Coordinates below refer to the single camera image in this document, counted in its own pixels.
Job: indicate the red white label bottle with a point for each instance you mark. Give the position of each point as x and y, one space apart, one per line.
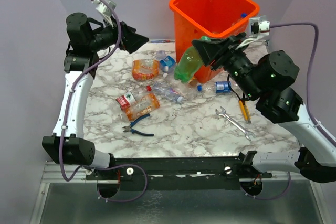
131 97

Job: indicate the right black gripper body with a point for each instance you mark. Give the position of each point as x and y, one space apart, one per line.
234 61

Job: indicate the blue red pen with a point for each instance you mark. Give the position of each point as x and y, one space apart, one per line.
160 41

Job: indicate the silver wrench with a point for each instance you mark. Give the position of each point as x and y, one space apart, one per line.
248 134

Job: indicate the orange plastic bin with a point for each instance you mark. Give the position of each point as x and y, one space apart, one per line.
194 19

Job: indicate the clear water bottle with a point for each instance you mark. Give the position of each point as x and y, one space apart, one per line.
174 90

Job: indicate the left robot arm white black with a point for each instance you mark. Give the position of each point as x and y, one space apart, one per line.
86 38

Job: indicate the light blue label bottle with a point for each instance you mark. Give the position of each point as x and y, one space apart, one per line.
166 63

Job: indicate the blue label slim bottle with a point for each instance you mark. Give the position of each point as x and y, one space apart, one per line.
215 87

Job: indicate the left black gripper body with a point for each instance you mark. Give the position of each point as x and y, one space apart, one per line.
113 34

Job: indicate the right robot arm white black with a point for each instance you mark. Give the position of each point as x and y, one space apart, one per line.
269 84

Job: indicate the orange juice small bottle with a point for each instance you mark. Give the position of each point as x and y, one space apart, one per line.
193 82

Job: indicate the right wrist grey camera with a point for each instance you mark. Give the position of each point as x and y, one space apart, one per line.
258 28

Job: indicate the green plastic bottle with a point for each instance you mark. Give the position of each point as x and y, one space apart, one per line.
190 62

